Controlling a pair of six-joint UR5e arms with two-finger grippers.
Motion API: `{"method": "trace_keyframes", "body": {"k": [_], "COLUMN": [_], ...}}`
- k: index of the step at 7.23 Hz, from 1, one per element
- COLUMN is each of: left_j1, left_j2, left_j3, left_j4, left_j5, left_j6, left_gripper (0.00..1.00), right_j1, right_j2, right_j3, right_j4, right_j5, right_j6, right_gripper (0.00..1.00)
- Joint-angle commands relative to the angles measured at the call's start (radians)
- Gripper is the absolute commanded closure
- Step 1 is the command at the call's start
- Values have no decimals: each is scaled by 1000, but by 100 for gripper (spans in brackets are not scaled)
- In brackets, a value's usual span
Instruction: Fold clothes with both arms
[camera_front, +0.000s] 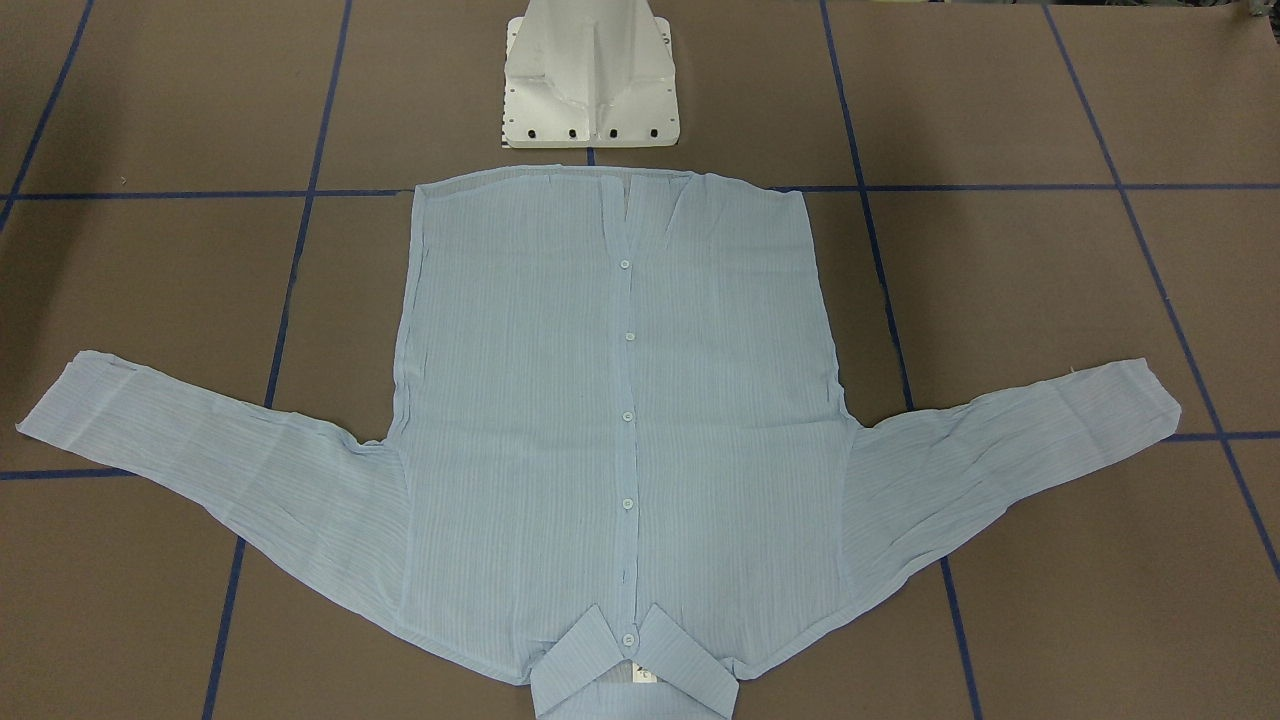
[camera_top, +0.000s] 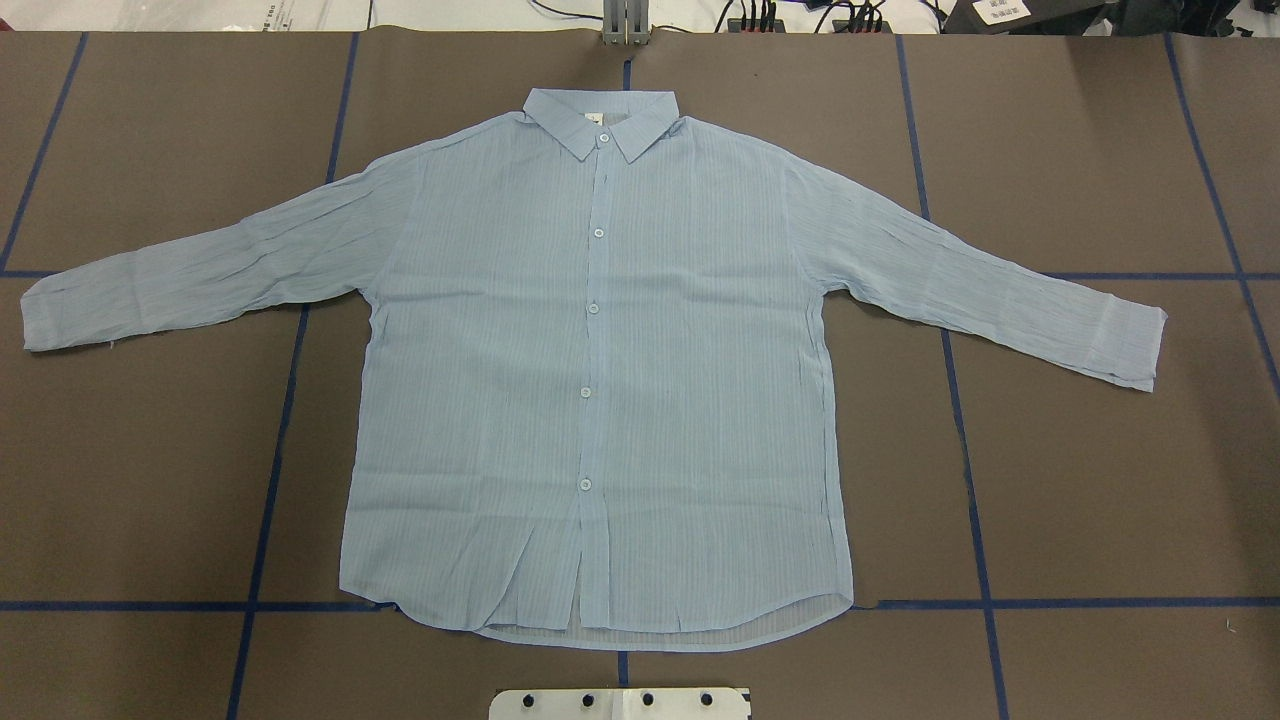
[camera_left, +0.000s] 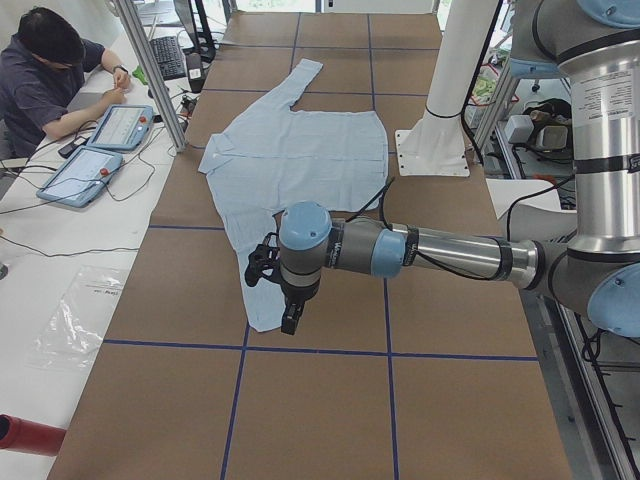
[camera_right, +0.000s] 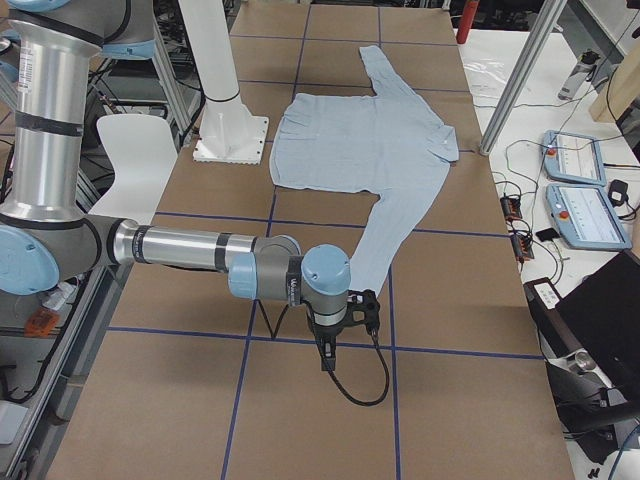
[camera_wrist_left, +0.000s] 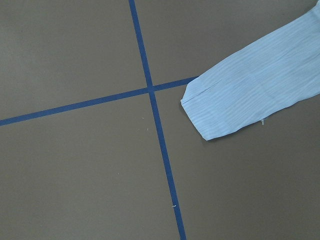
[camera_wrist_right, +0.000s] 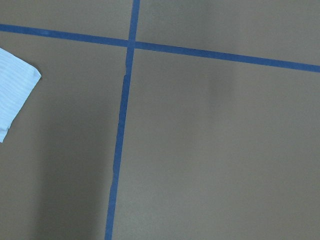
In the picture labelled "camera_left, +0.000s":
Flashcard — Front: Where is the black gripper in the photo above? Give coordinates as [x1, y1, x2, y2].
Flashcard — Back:
[280, 281, 318, 335]

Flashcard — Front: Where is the light blue button shirt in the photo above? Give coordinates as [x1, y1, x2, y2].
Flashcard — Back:
[197, 58, 390, 333]

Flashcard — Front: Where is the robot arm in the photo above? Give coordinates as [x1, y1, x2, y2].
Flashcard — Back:
[273, 1, 639, 337]

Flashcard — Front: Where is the brown paper table cover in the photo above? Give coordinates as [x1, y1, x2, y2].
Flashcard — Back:
[50, 13, 572, 479]

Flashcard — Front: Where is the clear plastic bag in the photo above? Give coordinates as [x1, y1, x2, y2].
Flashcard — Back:
[26, 266, 129, 372]

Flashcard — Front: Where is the lower blue teach pendant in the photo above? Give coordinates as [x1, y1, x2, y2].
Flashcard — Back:
[36, 146, 124, 208]

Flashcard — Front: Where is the blue teach pendant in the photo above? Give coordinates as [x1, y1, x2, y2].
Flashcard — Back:
[36, 146, 124, 208]
[87, 104, 154, 152]

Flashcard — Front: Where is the upper blue teach pendant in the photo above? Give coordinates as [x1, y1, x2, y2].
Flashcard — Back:
[87, 104, 154, 152]

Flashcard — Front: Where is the black keyboard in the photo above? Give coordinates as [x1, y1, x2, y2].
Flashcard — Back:
[150, 36, 186, 80]

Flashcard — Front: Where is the red cylinder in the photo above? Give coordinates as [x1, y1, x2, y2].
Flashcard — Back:
[1, 414, 67, 456]

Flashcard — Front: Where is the seated person in dark shirt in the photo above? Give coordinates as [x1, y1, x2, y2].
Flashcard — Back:
[1, 7, 131, 157]

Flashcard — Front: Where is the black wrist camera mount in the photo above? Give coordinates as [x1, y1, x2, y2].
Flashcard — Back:
[244, 232, 282, 287]

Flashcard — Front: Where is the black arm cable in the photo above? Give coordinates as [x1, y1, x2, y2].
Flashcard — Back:
[344, 174, 396, 229]

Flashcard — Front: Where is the black pendant cable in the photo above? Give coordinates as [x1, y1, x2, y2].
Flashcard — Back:
[0, 149, 156, 259]

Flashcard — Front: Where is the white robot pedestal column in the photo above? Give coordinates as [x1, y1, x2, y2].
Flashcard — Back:
[395, 0, 501, 177]

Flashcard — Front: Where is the aluminium frame post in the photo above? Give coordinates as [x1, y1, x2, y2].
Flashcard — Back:
[113, 0, 186, 153]

